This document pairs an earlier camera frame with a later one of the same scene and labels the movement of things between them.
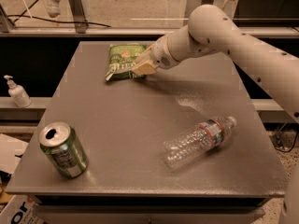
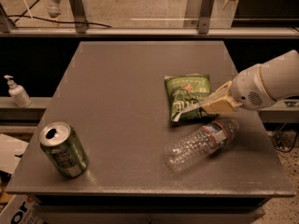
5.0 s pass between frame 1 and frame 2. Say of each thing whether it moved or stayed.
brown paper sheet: stayed
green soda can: stayed
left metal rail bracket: stayed
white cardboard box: stayed
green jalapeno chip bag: moved
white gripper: moved
